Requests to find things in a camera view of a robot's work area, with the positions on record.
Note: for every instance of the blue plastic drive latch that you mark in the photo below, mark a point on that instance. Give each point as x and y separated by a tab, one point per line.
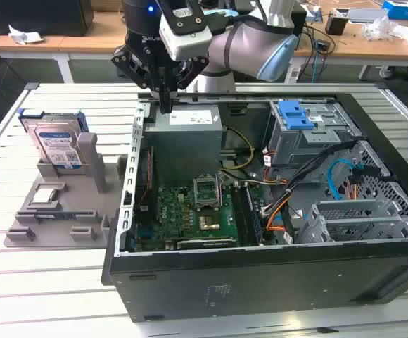
293	116

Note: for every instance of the blue RAM stick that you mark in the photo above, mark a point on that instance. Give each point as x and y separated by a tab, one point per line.
54	215

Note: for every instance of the crumpled white paper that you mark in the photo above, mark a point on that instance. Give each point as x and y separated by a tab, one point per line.
24	37

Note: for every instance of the black box on desk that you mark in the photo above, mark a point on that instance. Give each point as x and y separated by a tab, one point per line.
31	17

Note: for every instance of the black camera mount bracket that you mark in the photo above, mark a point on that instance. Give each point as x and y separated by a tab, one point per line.
183	27

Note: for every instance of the CPU socket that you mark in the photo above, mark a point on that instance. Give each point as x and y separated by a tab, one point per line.
209	222

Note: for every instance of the gray metal disk bay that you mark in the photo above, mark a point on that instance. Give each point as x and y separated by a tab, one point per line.
366	222

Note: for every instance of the small black container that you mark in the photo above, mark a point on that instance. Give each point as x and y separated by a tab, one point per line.
336	24

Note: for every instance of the black RAM slot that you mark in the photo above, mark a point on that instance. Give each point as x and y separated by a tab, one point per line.
239	218

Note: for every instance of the wooden desk with white legs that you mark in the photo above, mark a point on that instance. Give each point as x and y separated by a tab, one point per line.
84	44
348	47

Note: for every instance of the green motherboard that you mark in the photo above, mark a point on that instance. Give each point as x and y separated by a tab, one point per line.
176	218

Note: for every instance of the gray power supply unit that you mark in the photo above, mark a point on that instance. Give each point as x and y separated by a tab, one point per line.
183	148

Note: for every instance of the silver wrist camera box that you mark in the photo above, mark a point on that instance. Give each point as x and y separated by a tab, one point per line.
190	44

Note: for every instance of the crumpled clear plastic bag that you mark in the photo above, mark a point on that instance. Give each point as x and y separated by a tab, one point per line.
380	30

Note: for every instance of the gray optical drive cage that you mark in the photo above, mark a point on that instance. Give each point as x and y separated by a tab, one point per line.
295	148

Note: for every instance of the black graphics card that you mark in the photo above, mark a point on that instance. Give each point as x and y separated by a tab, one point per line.
204	243

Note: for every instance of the black open PC case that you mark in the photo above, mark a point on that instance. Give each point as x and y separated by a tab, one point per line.
225	288

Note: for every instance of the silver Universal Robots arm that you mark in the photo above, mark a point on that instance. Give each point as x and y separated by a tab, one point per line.
239	45

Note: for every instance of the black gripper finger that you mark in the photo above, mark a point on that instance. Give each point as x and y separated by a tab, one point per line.
126	60
193	67

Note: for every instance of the hard disk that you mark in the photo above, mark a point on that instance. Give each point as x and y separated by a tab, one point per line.
54	144

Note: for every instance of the installed RAM stick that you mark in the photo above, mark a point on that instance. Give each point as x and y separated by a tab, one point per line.
253	218

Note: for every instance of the flat gray box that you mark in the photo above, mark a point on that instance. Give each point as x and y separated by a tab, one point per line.
366	15

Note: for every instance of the gray plastic parts rack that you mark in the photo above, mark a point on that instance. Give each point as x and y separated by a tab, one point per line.
67	227

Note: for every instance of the silver CPU chip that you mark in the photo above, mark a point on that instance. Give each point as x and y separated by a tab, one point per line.
44	196

